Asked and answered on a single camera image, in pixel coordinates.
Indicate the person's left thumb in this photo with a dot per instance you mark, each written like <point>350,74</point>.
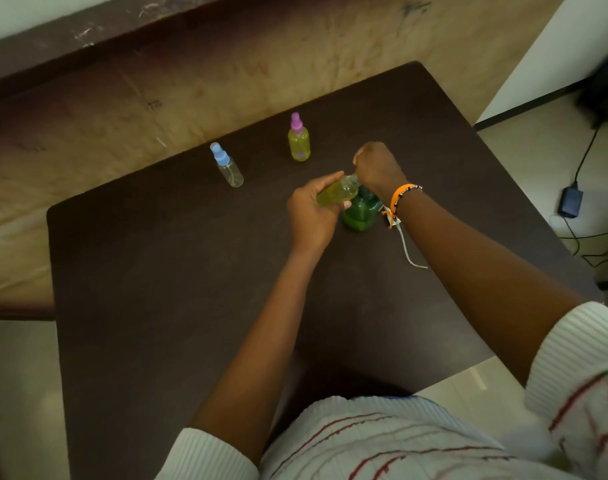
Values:
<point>345,206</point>

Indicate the black power adapter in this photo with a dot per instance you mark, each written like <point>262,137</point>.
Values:
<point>570,201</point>

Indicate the white striped sweater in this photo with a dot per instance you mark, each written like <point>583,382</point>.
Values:
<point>434,434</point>

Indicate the person's right fingers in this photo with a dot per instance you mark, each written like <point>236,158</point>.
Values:
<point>360,162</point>

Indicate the blue cap spray bottle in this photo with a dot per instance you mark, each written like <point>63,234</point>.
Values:
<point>227,165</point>

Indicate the dark object by wall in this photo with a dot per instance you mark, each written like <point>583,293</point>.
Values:
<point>604,87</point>

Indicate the person's left hand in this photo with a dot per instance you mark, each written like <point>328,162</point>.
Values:
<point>311,217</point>

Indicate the green liquid bottle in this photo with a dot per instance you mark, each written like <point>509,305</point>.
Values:
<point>360,213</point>

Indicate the small yellow liquid bottle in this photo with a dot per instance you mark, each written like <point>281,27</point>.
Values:
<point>338,190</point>

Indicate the person's right forearm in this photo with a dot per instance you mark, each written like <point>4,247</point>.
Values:
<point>484,279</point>

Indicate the person's left forearm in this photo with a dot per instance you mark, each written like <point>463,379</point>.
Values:
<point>256,344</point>

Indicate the pink cap spray bottle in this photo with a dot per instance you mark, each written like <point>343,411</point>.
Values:
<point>299,138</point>

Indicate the person's right hand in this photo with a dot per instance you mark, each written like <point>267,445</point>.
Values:
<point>379,169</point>

